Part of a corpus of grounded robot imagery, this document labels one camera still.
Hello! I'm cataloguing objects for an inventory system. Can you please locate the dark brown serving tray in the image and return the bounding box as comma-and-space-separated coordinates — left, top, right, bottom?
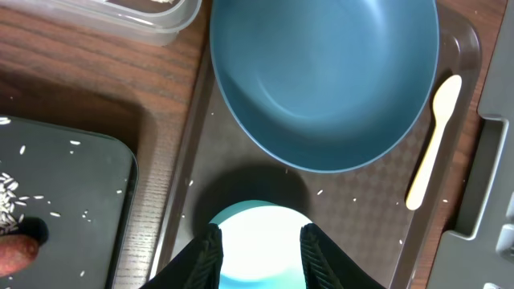
151, 2, 482, 288

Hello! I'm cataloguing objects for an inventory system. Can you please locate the black rectangular tray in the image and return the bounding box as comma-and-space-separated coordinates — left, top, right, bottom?
1, 126, 137, 288

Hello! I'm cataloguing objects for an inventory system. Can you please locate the orange carrot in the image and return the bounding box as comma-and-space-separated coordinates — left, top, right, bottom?
0, 234, 39, 277

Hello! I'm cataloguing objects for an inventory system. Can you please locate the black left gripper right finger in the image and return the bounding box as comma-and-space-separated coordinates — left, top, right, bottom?
300, 223, 384, 289

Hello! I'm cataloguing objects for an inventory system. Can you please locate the white rice pile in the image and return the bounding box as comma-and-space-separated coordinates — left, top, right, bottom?
0, 116, 61, 236

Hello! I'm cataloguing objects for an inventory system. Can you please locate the light blue bowl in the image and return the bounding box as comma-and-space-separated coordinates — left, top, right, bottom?
211, 200, 311, 289

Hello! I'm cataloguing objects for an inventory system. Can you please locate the grey dishwasher rack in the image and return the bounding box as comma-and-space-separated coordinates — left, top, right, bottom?
427, 2, 513, 289

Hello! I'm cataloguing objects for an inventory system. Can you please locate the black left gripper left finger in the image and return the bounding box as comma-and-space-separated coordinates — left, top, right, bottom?
141, 224, 223, 289

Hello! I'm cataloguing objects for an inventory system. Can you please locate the yellow plastic spoon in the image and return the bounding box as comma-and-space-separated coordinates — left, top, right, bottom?
406, 75, 463, 210

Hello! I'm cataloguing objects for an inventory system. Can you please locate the clear plastic bin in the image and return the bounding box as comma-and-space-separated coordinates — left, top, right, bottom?
1, 0, 202, 47

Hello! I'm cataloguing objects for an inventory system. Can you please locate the dark blue plate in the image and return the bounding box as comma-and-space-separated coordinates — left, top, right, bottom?
210, 0, 439, 173

